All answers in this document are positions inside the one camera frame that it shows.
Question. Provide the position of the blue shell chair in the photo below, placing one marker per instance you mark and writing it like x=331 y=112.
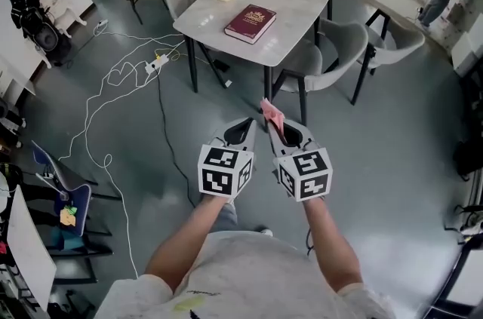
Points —
x=69 y=189

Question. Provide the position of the orange paper toy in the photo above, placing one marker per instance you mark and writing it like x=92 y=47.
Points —
x=68 y=215

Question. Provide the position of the small white power strip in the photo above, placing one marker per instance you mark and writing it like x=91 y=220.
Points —
x=101 y=23

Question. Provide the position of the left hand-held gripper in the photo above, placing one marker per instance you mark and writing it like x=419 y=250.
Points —
x=220 y=168

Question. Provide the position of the person's right forearm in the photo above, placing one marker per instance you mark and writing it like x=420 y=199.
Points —
x=332 y=246

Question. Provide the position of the person's white shoe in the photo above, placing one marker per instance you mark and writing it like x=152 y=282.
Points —
x=266 y=232

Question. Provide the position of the pink cloth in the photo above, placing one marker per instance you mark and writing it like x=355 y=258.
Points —
x=272 y=112

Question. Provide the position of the person's light grey shirt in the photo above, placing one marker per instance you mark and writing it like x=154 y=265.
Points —
x=249 y=280

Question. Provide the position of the white board panel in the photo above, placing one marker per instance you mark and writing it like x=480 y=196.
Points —
x=32 y=253

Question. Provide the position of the person's grey trouser leg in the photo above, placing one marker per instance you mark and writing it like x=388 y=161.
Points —
x=228 y=215

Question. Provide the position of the black flat box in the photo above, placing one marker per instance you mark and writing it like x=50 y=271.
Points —
x=221 y=65

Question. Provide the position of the dark red book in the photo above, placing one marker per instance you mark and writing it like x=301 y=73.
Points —
x=251 y=22

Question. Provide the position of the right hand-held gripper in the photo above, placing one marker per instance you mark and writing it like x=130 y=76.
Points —
x=309 y=174

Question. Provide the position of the person's left forearm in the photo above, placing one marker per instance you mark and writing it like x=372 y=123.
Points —
x=185 y=246

